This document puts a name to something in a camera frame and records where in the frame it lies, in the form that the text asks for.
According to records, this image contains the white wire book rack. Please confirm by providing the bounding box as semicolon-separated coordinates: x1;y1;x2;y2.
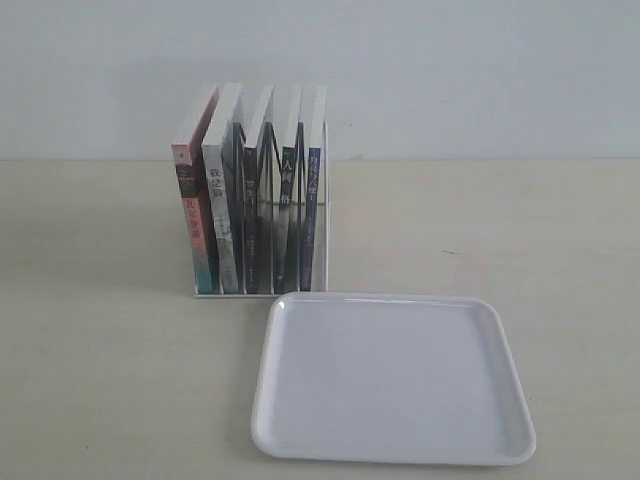
195;122;308;298

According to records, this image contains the black spine thin book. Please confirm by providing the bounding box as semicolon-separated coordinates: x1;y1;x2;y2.
242;85;274;294

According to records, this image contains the black spine white-title book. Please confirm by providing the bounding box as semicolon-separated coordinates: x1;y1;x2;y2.
274;85;302;293

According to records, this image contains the red teal spine book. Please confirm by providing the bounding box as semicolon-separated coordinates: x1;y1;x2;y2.
171;83;219;295

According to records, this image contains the blue moon cover book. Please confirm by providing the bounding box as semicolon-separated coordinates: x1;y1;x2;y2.
300;86;327;291

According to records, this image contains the white plastic tray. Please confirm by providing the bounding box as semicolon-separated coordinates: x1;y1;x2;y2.
251;292;536;466

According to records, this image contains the white grey spine book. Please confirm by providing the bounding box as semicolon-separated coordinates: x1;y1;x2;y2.
201;83;242;294

